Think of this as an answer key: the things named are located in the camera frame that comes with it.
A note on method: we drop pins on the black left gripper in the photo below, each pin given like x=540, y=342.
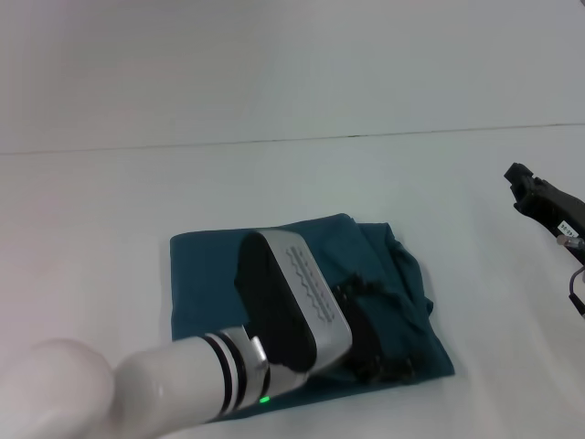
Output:
x=365, y=343

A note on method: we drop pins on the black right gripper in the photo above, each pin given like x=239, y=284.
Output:
x=553, y=210

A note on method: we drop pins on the teal T-shirt with FREE print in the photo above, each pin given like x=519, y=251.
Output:
x=205, y=283

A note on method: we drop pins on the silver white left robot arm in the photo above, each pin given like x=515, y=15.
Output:
x=137, y=388

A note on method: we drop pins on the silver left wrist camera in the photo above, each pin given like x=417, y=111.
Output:
x=311, y=292

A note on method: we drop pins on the silver left camera mount bracket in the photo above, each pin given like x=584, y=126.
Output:
x=258, y=352

